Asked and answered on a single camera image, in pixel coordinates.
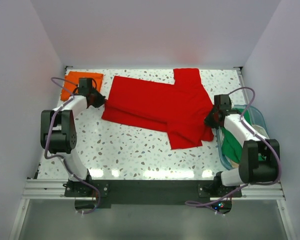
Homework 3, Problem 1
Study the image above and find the red t shirt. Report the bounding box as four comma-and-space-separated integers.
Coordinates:
102, 68, 214, 150

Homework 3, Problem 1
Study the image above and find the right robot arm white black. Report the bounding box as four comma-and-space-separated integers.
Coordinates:
204, 94, 282, 197

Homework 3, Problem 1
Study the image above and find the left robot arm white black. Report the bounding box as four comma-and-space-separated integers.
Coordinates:
40, 77, 106, 199

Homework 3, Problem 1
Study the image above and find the folded orange t shirt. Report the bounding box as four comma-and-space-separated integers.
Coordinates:
60, 71, 104, 102

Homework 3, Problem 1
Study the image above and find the clear blue plastic basket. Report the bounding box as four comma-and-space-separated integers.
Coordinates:
216, 106, 268, 170

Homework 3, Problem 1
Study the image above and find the green t shirt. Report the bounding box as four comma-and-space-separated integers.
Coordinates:
221, 127, 242, 164

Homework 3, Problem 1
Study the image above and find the white t shirt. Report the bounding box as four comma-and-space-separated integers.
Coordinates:
252, 124, 269, 139

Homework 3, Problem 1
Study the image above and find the beige t shirt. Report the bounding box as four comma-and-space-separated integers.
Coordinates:
230, 160, 239, 169

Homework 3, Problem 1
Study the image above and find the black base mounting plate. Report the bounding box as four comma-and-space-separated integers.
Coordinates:
63, 178, 242, 211

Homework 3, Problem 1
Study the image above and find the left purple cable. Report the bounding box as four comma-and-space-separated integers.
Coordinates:
43, 76, 101, 215

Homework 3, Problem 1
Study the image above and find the purple cable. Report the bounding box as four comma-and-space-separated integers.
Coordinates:
43, 76, 101, 215
184, 86, 283, 213

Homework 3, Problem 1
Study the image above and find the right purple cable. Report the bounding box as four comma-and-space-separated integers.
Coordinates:
184, 86, 283, 213

